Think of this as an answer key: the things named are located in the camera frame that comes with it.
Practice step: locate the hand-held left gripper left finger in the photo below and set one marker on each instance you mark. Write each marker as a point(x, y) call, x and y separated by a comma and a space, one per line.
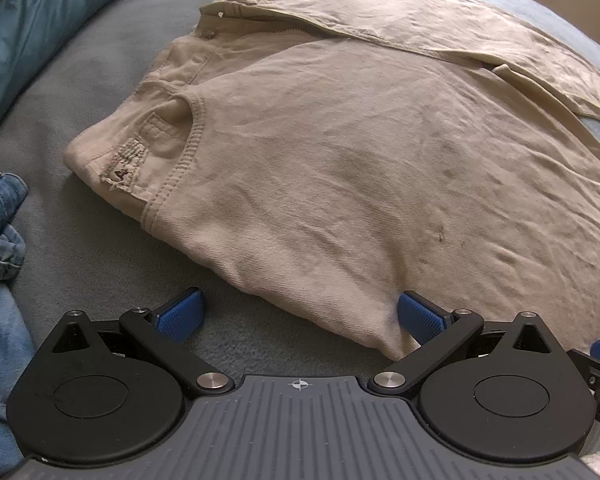
point(182, 312)

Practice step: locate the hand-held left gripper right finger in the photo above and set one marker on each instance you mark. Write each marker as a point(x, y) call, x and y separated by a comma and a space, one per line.
point(420, 315)

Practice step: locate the beige pants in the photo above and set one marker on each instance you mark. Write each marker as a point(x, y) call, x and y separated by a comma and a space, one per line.
point(330, 160)

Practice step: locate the blue jeans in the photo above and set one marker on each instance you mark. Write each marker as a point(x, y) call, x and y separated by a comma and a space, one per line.
point(0, 285)

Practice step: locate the grey-blue blanket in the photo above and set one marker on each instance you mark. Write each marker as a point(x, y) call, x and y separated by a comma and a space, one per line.
point(80, 85)

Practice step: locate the teal pillow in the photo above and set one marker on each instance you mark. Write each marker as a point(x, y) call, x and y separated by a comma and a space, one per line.
point(30, 20)

